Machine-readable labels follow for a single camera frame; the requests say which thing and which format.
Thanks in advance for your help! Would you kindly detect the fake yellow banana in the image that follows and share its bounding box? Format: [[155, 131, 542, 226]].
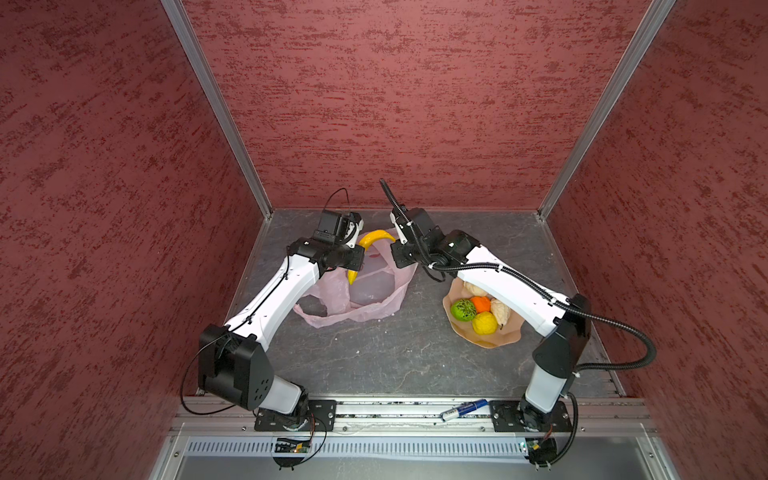
[[347, 230, 396, 285]]

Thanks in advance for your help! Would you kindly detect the pink translucent plastic bag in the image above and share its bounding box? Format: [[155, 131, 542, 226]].
[[293, 228, 416, 328]]

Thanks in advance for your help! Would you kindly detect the fake green fruit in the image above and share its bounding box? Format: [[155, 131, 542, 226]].
[[450, 299, 477, 322]]

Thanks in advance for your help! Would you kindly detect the fake orange fruit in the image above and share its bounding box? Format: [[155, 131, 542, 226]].
[[470, 296, 492, 314]]

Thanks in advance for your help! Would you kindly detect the fake yellow lemon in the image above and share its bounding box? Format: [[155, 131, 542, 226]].
[[471, 312, 498, 336]]

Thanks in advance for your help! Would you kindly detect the pink faceted plastic bowl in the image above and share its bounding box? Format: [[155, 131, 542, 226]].
[[443, 279, 524, 349]]

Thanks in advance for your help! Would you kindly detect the fake beige peach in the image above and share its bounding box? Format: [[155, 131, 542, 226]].
[[490, 299, 512, 329]]

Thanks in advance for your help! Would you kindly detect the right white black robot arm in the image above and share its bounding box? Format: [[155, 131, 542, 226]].
[[380, 180, 591, 416]]

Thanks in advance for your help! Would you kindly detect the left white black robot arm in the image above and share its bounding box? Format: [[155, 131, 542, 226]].
[[197, 238, 365, 416]]

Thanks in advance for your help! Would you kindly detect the blue white marker pen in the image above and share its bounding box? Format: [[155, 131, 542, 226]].
[[440, 399, 488, 422]]

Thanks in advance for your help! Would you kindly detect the left small circuit board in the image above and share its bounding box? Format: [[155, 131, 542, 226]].
[[273, 438, 313, 456]]

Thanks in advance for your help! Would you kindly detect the small circuit board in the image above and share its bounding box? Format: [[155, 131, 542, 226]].
[[526, 438, 558, 468], [273, 438, 313, 456]]

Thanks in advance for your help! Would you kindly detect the right small circuit board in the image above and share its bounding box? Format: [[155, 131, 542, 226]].
[[526, 438, 558, 468]]

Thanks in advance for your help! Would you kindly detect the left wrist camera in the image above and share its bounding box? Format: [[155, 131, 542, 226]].
[[312, 209, 364, 248]]

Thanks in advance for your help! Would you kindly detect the thin black left cable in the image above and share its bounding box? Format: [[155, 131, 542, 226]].
[[179, 187, 352, 418]]

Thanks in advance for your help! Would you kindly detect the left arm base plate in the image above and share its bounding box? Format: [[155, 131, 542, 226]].
[[253, 399, 338, 433]]

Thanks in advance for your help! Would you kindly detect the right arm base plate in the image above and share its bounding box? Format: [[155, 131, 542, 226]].
[[488, 400, 573, 434]]

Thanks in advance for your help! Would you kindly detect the black corrugated cable conduit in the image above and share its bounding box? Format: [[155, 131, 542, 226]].
[[401, 209, 658, 372]]

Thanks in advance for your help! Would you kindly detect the aluminium front rail frame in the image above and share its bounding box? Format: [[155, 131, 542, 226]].
[[150, 396, 678, 479]]

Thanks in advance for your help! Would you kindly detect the left aluminium corner post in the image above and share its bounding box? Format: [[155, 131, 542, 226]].
[[161, 0, 274, 221]]

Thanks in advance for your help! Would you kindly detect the aluminium corner post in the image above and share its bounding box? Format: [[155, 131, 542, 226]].
[[537, 0, 676, 222], [161, 0, 274, 221]]

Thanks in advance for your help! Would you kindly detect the right aluminium corner post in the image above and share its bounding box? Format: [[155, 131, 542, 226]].
[[537, 0, 676, 222]]

